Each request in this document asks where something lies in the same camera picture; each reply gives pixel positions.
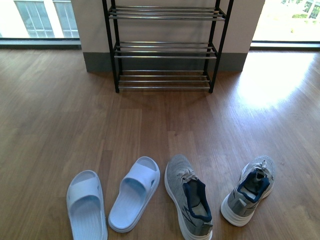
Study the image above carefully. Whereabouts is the light blue slipper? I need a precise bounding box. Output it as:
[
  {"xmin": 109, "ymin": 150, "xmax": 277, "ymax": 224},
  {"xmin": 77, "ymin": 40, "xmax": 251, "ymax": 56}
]
[
  {"xmin": 66, "ymin": 170, "xmax": 108, "ymax": 240},
  {"xmin": 108, "ymin": 156, "xmax": 161, "ymax": 233}
]

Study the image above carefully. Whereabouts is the grey knit sneaker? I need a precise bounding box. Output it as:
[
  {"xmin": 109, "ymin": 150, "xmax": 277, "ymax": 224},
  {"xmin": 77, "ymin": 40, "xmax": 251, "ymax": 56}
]
[
  {"xmin": 164, "ymin": 154, "xmax": 213, "ymax": 240},
  {"xmin": 220, "ymin": 155, "xmax": 276, "ymax": 227}
]

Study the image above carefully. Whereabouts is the black metal shoe rack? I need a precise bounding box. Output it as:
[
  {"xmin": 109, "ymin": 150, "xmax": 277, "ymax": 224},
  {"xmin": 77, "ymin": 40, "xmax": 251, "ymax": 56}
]
[{"xmin": 102, "ymin": 0, "xmax": 234, "ymax": 93}]

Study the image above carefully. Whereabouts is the right window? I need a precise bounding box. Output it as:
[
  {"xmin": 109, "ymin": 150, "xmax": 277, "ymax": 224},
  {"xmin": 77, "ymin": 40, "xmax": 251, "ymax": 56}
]
[{"xmin": 250, "ymin": 0, "xmax": 320, "ymax": 51}]

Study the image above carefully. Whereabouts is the window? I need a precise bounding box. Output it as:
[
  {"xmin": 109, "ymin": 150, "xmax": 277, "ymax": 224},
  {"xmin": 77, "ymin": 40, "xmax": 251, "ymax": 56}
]
[
  {"xmin": 0, "ymin": 0, "xmax": 81, "ymax": 50},
  {"xmin": 250, "ymin": 0, "xmax": 320, "ymax": 51}
]

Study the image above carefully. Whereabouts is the left window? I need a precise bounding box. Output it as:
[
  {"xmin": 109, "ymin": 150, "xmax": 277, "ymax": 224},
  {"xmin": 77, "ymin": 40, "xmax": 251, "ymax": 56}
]
[{"xmin": 0, "ymin": 0, "xmax": 81, "ymax": 50}]

